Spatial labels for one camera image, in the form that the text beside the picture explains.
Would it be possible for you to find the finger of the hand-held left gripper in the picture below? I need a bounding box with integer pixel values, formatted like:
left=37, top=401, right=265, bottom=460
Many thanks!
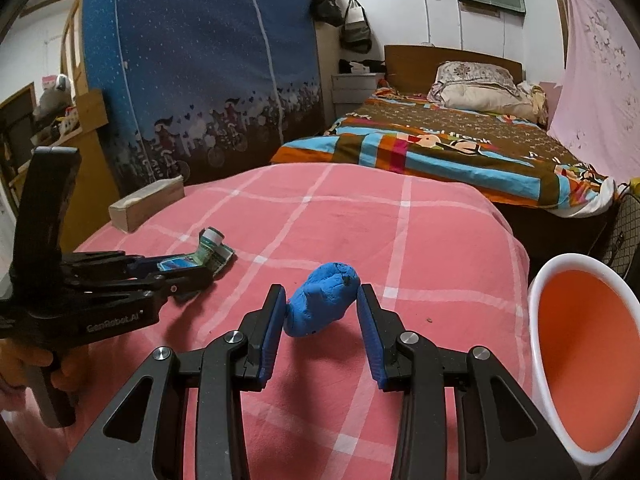
left=65, top=265, right=213, bottom=305
left=62, top=250, right=168, bottom=283

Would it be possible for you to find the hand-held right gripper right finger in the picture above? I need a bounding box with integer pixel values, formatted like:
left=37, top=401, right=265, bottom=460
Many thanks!
left=356, top=283, right=583, bottom=480

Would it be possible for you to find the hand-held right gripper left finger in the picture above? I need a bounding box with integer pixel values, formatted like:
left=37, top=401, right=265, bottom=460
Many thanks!
left=57, top=284, right=287, bottom=480

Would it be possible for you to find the green packet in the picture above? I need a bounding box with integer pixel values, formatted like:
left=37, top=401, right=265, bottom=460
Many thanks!
left=157, top=227, right=236, bottom=281

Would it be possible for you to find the red bin with white rim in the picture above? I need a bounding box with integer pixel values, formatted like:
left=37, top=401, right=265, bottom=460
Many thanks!
left=527, top=253, right=640, bottom=465

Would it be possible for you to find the person's left hand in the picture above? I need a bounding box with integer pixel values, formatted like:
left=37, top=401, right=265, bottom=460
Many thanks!
left=0, top=342, right=83, bottom=396

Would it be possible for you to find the brown tissue box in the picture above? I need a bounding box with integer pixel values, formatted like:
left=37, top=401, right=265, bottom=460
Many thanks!
left=109, top=176, right=186, bottom=233

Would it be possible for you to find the wooden shelf unit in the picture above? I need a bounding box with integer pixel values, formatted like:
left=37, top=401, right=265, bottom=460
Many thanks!
left=0, top=0, right=121, bottom=256

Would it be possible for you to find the pink checked blanket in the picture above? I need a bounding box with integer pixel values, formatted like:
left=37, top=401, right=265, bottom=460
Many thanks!
left=0, top=164, right=531, bottom=480

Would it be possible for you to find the blue fabric wardrobe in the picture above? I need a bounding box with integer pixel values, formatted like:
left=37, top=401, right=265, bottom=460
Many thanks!
left=80, top=0, right=326, bottom=196

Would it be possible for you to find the bed with colourful blanket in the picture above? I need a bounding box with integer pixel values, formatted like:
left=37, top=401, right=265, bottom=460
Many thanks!
left=270, top=87, right=616, bottom=218

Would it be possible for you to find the white nightstand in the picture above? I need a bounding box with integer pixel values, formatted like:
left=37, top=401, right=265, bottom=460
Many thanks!
left=332, top=72, right=386, bottom=121

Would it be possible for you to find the dark checked bag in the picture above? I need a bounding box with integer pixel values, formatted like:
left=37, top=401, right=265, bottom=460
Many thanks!
left=600, top=190, right=640, bottom=281

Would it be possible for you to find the floral pillow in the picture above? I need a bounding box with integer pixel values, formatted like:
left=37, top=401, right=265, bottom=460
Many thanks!
left=427, top=61, right=533, bottom=121

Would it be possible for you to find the wooden headboard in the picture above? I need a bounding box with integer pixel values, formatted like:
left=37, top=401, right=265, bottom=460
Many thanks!
left=383, top=44, right=523, bottom=93

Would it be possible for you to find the cream bedding bundle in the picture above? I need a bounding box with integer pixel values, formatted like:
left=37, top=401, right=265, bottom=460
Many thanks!
left=517, top=80, right=549, bottom=126

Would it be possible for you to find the black and white hanging bag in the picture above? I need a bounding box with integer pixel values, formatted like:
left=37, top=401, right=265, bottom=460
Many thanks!
left=340, top=0, right=373, bottom=53

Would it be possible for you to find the pink curtain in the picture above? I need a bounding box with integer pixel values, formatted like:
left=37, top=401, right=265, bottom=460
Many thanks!
left=547, top=0, right=640, bottom=186

